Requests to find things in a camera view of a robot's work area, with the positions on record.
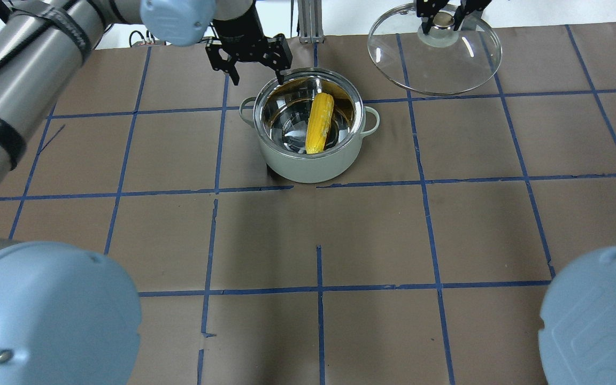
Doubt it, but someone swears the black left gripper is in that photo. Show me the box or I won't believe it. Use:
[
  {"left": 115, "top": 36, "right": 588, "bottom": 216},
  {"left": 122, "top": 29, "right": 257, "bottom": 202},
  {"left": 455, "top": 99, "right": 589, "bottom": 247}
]
[{"left": 205, "top": 33, "right": 292, "bottom": 86}]

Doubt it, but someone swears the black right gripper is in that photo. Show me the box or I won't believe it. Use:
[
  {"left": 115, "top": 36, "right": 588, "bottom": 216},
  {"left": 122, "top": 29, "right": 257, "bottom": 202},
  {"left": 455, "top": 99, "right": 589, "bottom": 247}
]
[{"left": 415, "top": 0, "right": 492, "bottom": 35}]

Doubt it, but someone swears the glass pot lid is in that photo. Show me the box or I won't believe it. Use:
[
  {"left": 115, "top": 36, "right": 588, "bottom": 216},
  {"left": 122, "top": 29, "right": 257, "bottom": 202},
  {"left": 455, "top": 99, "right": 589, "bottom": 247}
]
[{"left": 367, "top": 1, "right": 503, "bottom": 97}]

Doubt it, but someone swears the yellow corn cob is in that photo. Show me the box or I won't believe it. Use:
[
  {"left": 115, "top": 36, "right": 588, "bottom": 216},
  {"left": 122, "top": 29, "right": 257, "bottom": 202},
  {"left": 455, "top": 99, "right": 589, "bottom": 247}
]
[{"left": 305, "top": 93, "right": 334, "bottom": 155}]

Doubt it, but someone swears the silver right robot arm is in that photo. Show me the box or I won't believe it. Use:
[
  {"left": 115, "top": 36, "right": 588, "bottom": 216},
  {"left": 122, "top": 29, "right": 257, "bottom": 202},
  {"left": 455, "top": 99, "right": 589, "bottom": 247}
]
[{"left": 408, "top": 20, "right": 616, "bottom": 384}]

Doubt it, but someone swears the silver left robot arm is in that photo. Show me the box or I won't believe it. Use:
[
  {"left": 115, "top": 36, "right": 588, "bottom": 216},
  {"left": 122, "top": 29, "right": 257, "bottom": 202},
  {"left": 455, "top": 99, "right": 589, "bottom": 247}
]
[{"left": 0, "top": 1, "right": 292, "bottom": 384}]

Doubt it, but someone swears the sage green cooking pot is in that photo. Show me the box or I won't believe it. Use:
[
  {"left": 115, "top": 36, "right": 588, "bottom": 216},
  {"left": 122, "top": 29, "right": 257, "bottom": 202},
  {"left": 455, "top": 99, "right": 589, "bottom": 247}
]
[{"left": 239, "top": 67, "right": 381, "bottom": 183}]

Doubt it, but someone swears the brown paper table cover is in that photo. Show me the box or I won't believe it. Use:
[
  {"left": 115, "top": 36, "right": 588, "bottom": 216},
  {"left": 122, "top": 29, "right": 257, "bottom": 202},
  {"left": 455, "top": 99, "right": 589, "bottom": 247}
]
[{"left": 0, "top": 24, "right": 616, "bottom": 385}]

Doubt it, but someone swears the aluminium frame post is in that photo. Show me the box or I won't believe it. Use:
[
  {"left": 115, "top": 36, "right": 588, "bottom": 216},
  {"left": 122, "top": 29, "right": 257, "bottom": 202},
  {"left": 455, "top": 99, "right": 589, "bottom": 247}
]
[{"left": 297, "top": 1, "right": 325, "bottom": 44}]

